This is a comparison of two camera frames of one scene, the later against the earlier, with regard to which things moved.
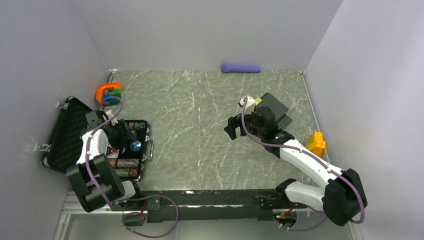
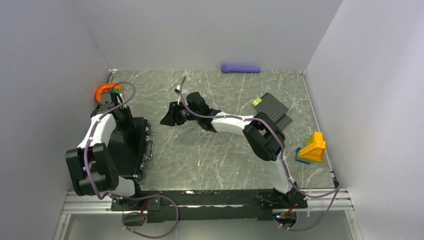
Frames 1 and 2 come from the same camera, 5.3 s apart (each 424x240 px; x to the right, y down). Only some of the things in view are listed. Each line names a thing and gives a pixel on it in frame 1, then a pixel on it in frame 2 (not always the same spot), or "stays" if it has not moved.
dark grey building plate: [279, 109] stays
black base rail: [207, 205] stays
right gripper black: [233, 122] to [172, 118]
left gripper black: [125, 133] to [130, 124]
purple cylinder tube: [227, 68] stays
